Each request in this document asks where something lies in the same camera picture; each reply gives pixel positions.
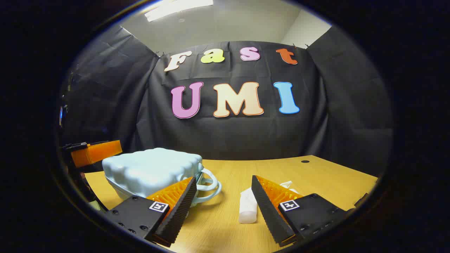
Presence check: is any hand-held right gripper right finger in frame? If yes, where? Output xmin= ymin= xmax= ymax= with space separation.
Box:
xmin=251 ymin=175 xmax=355 ymax=247

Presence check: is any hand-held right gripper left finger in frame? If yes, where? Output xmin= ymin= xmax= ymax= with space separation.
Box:
xmin=105 ymin=177 xmax=197 ymax=247

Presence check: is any white skin care tube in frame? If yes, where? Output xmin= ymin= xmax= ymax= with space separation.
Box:
xmin=238 ymin=187 xmax=259 ymax=224

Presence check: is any white pump bottle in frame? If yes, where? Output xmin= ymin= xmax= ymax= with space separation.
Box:
xmin=279 ymin=181 xmax=299 ymax=194

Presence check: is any light blue suitcase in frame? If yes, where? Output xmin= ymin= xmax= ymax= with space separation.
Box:
xmin=102 ymin=148 xmax=223 ymax=208

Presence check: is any black backdrop cloth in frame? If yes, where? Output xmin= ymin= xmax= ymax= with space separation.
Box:
xmin=58 ymin=25 xmax=393 ymax=176

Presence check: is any ceiling light panel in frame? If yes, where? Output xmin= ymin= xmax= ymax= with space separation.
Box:
xmin=144 ymin=0 xmax=214 ymax=22

